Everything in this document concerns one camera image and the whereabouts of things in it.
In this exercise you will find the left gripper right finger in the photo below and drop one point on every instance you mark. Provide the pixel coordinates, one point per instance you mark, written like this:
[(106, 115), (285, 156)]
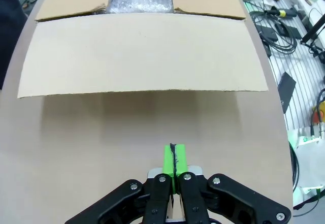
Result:
[(193, 198)]

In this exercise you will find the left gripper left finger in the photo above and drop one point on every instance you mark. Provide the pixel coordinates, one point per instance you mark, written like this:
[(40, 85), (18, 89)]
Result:
[(157, 198)]

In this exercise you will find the large brown cardboard box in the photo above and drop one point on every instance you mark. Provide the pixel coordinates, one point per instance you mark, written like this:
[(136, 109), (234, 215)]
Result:
[(139, 51)]

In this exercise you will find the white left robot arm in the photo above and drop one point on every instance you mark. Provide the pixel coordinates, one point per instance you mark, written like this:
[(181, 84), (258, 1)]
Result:
[(308, 147)]

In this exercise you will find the black flat plate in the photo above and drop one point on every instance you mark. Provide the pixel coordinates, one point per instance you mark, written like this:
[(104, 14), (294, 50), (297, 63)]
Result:
[(287, 92)]

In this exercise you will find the yellow emergency stop button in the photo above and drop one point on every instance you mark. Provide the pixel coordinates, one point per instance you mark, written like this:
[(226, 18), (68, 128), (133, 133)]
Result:
[(320, 114)]

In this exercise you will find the aluminium profile bench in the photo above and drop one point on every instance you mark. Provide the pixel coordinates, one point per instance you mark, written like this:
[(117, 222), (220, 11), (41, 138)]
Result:
[(287, 64)]

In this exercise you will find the black power adapter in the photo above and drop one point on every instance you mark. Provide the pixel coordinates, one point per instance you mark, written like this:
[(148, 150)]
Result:
[(267, 33)]

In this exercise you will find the person in navy shirt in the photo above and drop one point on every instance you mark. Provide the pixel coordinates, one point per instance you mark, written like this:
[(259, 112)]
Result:
[(10, 31)]

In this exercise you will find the black stand frame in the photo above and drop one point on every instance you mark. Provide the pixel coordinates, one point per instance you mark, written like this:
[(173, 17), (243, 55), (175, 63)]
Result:
[(313, 31)]

